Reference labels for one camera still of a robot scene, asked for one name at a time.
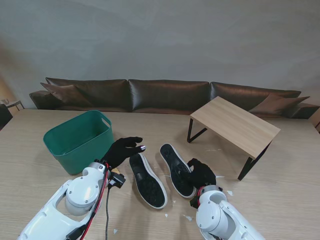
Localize grey cable with black plug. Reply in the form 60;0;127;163
65;224;85;240

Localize brown leather cushion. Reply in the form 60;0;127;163
39;82;93;107
248;93;311;116

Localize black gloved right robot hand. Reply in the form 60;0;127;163
186;157;217;189

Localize small wooden shelf black legs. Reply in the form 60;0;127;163
186;96;281;181

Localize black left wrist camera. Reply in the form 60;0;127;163
108;172;127;189

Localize dark brown leather sofa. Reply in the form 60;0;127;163
29;76;320;120

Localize dark chair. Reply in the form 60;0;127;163
0;103;13;131

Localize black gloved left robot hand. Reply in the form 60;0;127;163
102;136;148;170

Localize wooden side table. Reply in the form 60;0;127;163
0;99;26;111

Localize yellow canvas sneaker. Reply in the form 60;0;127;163
159;143;197;199
128;153;168;210

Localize green plastic basket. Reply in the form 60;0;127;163
42;110;115;175

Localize red left arm cable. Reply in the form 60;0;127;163
79;162;111;238

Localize thin dark grey cable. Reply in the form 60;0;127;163
104;187;111;240

